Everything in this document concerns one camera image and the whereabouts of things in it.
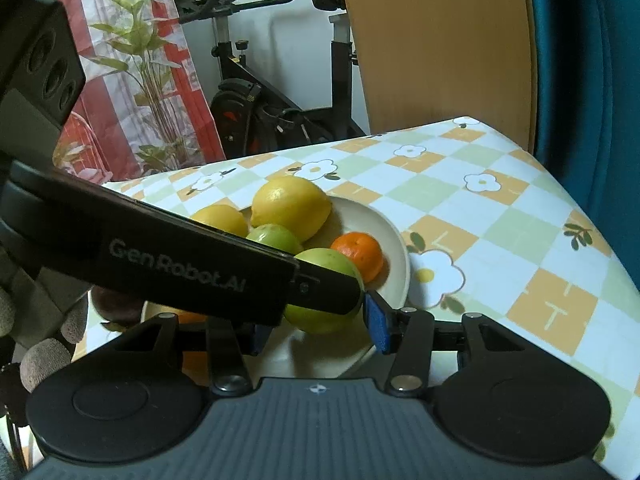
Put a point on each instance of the red printed backdrop cloth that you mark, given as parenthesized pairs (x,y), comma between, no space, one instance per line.
(130,35)

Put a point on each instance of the teal curtain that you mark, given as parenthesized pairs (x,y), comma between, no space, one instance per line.
(595,85)

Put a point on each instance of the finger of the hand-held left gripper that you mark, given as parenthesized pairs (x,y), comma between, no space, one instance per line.
(330,292)

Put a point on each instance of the dark red apple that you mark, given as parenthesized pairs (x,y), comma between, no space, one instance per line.
(117,305)

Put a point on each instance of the checkered flower tablecloth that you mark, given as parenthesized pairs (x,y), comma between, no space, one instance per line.
(450,195)

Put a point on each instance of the large yellow lemon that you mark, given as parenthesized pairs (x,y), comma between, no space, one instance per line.
(292,205)

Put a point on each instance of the person's left hand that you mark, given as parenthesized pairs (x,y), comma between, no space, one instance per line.
(47,362)

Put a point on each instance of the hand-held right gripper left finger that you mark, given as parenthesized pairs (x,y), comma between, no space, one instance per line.
(227,355)

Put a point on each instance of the beige plate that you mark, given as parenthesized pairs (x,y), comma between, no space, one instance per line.
(362,217)

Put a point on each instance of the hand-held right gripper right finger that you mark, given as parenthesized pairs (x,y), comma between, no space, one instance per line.
(377,325)

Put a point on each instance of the small green guava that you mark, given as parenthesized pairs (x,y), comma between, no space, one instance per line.
(275,237)

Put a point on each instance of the wooden chair back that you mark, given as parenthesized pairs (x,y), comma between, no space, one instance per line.
(440,45)

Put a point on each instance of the large green guava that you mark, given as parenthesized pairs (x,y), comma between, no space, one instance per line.
(325,322)

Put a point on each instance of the black exercise bike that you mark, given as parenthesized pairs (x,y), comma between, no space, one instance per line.
(260,110)

